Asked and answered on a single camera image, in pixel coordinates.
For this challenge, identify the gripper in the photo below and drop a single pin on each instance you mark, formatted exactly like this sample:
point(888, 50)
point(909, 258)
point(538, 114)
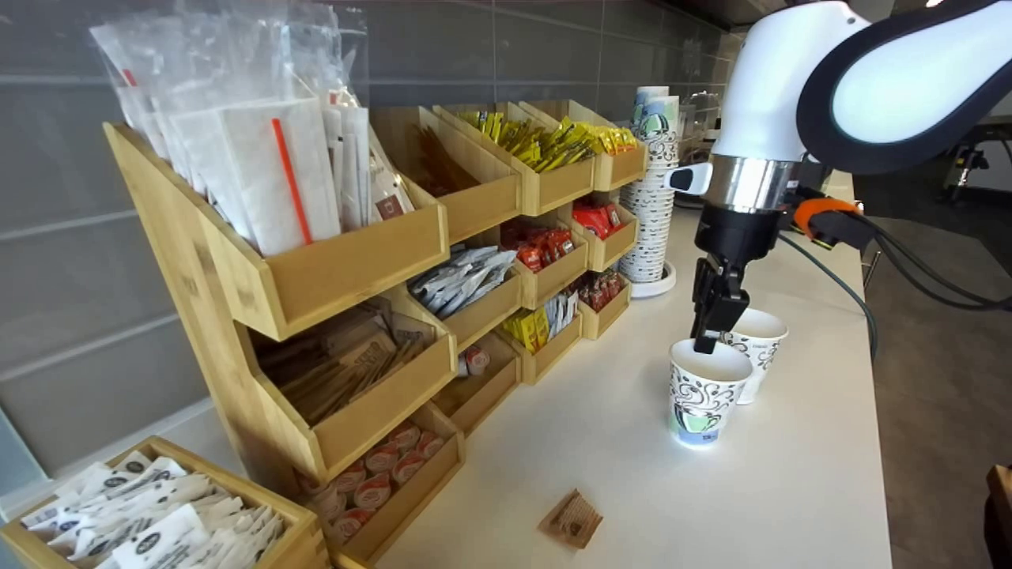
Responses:
point(735, 233)

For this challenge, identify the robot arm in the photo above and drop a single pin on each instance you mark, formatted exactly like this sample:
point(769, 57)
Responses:
point(775, 87)

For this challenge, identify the printed paper cup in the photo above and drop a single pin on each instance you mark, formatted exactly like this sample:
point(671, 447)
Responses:
point(763, 340)
point(704, 403)

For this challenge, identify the single creamer cup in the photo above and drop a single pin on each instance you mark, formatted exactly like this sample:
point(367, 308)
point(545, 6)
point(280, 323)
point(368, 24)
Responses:
point(476, 360)

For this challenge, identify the heap of dark red packets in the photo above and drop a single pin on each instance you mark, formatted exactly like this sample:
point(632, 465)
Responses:
point(601, 291)

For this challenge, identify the stack of paper cups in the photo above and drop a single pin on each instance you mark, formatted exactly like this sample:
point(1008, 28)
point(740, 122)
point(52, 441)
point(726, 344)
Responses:
point(652, 205)

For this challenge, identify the heap of yellow and white packets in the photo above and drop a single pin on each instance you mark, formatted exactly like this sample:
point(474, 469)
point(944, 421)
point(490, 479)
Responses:
point(541, 325)

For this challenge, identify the three-column bamboo tiered organizer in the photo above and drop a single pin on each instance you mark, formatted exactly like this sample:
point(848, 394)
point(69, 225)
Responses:
point(545, 190)

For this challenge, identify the brown sugar packet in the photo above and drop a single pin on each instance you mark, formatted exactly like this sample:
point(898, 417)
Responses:
point(571, 520)

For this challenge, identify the heap of silver packets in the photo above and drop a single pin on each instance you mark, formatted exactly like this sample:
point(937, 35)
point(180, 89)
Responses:
point(462, 280)

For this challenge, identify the heap of creamer cups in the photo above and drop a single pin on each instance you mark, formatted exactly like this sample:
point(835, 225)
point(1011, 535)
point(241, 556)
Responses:
point(379, 474)

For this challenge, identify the heap of brown sugar packets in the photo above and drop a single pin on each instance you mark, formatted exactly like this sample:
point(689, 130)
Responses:
point(348, 363)

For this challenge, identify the wide bamboo tiered organizer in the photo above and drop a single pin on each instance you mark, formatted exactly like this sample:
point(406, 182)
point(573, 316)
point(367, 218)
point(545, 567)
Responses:
point(340, 269)

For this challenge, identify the low bamboo box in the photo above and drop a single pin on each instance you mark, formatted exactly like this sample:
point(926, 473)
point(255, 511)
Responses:
point(304, 537)

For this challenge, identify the heap of clear wrapped napkin packs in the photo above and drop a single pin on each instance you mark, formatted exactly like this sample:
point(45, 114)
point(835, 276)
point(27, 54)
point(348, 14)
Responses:
point(253, 150)

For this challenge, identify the heap of white sugar packets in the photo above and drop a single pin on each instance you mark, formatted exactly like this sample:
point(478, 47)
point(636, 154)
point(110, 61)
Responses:
point(150, 514)

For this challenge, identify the white round base plate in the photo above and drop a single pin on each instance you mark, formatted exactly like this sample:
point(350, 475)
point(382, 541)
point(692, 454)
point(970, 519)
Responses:
point(662, 286)

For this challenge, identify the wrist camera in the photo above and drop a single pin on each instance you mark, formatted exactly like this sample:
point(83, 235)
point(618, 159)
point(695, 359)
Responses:
point(838, 229)

